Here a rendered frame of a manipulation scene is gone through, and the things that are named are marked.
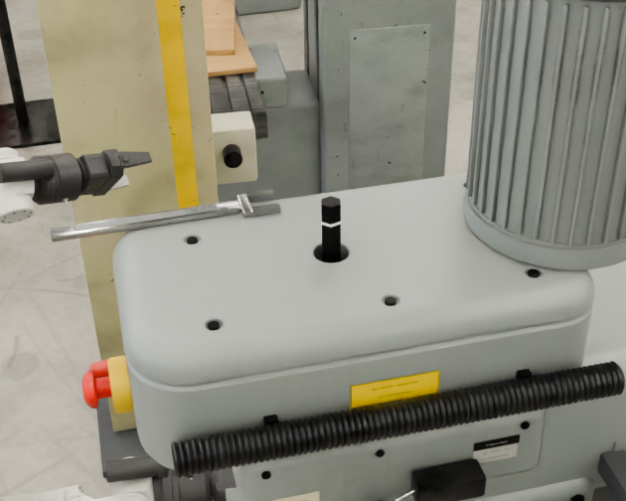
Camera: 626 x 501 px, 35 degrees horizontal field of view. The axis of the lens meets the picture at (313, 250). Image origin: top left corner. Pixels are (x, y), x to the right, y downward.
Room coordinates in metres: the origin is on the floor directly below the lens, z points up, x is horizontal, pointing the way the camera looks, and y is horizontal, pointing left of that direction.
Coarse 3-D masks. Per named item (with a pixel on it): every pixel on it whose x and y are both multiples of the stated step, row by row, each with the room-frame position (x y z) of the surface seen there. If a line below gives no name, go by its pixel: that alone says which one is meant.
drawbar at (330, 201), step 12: (324, 204) 0.84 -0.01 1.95; (336, 204) 0.84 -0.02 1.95; (324, 216) 0.83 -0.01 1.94; (336, 216) 0.83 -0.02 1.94; (324, 228) 0.83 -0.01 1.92; (336, 228) 0.83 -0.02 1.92; (324, 240) 0.83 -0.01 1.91; (336, 240) 0.83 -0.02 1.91; (324, 252) 0.83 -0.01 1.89; (336, 252) 0.83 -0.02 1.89
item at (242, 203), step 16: (256, 192) 0.95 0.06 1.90; (272, 192) 0.95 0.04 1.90; (192, 208) 0.92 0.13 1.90; (208, 208) 0.92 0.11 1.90; (224, 208) 0.92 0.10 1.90; (240, 208) 0.92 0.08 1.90; (256, 208) 0.92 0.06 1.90; (272, 208) 0.92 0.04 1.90; (80, 224) 0.89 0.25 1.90; (96, 224) 0.89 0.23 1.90; (112, 224) 0.89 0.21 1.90; (128, 224) 0.89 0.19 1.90; (144, 224) 0.89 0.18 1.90; (160, 224) 0.89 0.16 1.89; (64, 240) 0.87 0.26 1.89
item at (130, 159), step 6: (126, 156) 1.60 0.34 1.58; (132, 156) 1.62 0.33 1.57; (138, 156) 1.62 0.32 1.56; (144, 156) 1.63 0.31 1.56; (150, 156) 1.64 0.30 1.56; (126, 162) 1.60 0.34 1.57; (132, 162) 1.61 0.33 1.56; (138, 162) 1.61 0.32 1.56; (144, 162) 1.62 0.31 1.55; (150, 162) 1.63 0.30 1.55; (126, 168) 1.60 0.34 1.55
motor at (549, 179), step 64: (512, 0) 0.84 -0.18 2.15; (576, 0) 0.81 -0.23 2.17; (512, 64) 0.84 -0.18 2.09; (576, 64) 0.80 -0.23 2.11; (512, 128) 0.84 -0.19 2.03; (576, 128) 0.80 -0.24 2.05; (512, 192) 0.83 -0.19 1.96; (576, 192) 0.80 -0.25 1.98; (512, 256) 0.82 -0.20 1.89; (576, 256) 0.80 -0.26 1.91
